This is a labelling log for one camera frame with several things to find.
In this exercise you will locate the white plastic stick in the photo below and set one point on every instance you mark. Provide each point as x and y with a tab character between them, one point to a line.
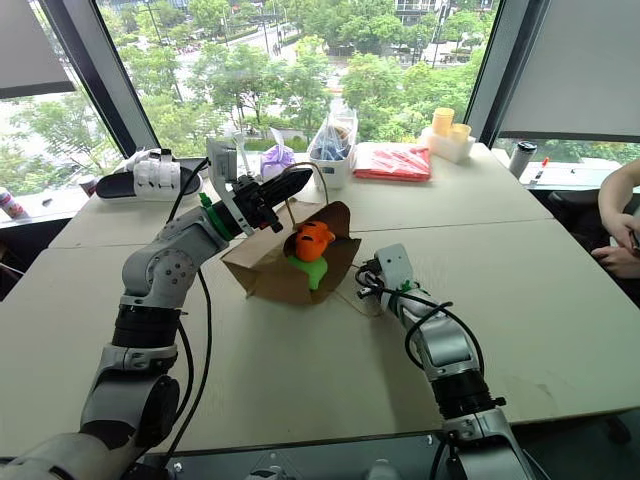
241	150

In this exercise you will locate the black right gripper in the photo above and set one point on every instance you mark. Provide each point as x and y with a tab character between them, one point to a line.
366	280

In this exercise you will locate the person right hand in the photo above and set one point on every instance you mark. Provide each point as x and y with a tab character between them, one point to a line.
621	230

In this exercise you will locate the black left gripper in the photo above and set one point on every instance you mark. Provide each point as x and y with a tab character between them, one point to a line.
250	202

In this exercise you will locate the grey tumbler with black lid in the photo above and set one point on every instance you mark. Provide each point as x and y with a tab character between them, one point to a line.
522	160

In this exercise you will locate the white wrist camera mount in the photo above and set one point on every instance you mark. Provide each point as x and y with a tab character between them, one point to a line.
395	266
220	160

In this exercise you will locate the small paper cup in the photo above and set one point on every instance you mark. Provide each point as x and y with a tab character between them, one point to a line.
88	186

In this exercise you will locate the tall yellow cup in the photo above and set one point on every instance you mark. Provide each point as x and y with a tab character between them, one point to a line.
442	121

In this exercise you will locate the dark plate with screws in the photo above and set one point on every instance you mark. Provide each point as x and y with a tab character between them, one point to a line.
300	457

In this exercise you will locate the short yellow cup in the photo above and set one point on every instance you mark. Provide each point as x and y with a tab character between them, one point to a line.
460	133

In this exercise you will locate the dark window frame pillar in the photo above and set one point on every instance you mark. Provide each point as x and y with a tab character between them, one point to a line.
100	75
487	75

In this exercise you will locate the white printed can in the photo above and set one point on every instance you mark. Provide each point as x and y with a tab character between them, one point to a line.
12	204

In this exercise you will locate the person right forearm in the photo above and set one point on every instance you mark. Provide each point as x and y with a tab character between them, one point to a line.
619	187

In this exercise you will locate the red marker pen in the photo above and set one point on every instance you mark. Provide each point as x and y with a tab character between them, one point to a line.
541	168

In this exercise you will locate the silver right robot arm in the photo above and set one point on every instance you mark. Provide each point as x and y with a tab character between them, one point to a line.
446	345

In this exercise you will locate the green plush toy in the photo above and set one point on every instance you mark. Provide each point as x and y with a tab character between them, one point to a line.
314	272

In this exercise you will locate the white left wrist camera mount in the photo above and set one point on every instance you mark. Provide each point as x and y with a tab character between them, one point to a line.
220	160

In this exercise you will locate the person left hand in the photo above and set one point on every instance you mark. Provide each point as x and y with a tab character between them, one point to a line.
617	261

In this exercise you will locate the brown paper bag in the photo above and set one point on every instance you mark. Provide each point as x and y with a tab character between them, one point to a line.
270	272

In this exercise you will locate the white bin with blue items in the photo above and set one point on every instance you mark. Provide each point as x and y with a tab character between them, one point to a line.
334	157

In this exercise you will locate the purple plastic bag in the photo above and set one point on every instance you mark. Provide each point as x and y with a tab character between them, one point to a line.
276	162

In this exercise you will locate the white plastic box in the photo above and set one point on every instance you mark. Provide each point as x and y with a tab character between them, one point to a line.
450	147

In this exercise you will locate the red folded plastic bags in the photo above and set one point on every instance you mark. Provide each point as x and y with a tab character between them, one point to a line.
395	162

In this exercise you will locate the grey roller blind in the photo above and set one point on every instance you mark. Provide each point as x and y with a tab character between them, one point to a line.
30	45
575	70

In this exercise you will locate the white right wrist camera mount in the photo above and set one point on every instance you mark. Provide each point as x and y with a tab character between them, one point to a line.
395	266

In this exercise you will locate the orange plush toy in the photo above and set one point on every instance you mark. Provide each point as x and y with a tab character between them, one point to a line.
312	240

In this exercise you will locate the black and white slipper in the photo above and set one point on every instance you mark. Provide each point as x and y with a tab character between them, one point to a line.
150	181

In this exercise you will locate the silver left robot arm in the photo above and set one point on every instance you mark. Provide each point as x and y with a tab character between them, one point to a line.
160	262

